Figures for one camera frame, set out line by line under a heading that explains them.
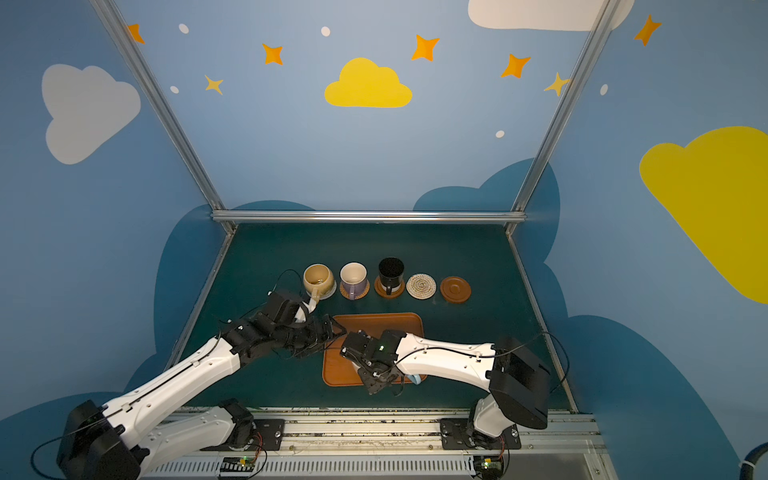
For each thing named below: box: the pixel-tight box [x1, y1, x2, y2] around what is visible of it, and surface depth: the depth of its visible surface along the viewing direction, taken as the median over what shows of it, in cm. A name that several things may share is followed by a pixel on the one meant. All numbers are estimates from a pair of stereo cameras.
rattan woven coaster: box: [339, 280, 370, 301], surface depth 103 cm
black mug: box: [378, 257, 405, 296], surface depth 98 cm
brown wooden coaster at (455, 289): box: [440, 276, 472, 304], surface depth 104 cm
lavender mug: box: [340, 262, 367, 300], surface depth 100 cm
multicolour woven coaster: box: [405, 272, 437, 300], surface depth 106 cm
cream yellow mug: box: [303, 263, 334, 304], surface depth 98 cm
